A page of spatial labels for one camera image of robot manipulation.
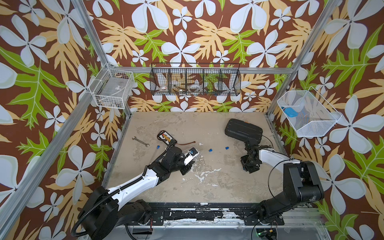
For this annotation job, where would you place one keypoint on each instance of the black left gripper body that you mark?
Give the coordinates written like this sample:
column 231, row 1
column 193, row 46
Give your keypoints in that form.
column 180, row 165

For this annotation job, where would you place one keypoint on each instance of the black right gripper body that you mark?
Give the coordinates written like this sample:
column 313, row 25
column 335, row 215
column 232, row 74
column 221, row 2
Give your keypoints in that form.
column 247, row 164

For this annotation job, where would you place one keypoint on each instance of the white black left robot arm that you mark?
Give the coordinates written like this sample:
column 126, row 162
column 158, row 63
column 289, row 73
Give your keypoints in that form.
column 107, row 209

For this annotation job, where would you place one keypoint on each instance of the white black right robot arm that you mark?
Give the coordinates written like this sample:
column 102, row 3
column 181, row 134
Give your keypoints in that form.
column 301, row 181

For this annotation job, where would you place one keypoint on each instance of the black battery charging board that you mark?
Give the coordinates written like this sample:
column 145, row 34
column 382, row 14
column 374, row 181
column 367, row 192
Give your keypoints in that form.
column 166, row 138

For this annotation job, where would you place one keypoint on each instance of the silver open-end wrench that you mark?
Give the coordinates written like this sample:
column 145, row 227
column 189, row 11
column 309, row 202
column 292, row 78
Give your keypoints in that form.
column 140, row 141

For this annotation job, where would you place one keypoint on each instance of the black plastic case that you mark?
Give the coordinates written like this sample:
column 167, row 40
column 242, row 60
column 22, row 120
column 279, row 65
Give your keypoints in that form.
column 244, row 131

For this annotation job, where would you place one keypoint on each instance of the blue object in basket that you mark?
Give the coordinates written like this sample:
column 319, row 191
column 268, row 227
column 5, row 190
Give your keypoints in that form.
column 290, row 112

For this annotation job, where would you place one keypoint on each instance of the white mesh basket right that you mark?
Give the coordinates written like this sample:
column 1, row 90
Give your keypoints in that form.
column 316, row 115

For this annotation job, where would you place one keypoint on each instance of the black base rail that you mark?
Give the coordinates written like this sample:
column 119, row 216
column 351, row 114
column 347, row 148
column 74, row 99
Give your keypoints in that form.
column 246, row 213

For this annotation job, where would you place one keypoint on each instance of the black wire basket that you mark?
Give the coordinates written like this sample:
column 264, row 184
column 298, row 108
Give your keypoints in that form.
column 195, row 79

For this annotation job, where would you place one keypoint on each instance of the white wire basket left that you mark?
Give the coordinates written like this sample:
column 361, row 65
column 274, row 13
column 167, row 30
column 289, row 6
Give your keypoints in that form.
column 111, row 88

